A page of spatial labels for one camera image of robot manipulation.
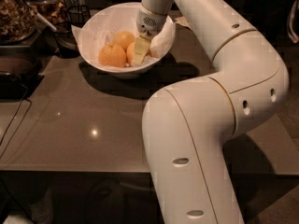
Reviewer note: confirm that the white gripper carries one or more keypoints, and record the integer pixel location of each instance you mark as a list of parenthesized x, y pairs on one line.
[(150, 22)]

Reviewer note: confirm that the orange fruit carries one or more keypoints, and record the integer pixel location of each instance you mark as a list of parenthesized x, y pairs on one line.
[(123, 39), (112, 55), (129, 53)]

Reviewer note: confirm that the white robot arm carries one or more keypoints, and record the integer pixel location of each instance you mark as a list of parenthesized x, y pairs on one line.
[(185, 124)]

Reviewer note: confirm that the white ceramic bowl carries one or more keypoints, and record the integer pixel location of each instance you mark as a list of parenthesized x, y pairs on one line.
[(102, 66)]

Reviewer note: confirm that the orange fruit back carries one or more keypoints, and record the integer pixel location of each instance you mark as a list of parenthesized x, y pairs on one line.
[(123, 39)]

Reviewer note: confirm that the folded paper napkins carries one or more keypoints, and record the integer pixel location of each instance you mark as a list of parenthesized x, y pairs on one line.
[(182, 22)]

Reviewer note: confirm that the dark glass cup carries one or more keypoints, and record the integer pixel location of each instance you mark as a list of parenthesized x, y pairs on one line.
[(65, 40)]

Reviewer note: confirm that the black appliance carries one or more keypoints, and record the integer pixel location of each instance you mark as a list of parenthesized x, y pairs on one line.
[(19, 74)]

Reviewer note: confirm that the large glass nut jar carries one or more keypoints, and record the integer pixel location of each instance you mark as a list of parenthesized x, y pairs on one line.
[(16, 21)]

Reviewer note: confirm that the black wire holder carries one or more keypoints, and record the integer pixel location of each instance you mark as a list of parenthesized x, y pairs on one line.
[(79, 15)]

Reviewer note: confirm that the white spoon handle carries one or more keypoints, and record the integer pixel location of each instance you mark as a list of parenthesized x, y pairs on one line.
[(42, 19)]

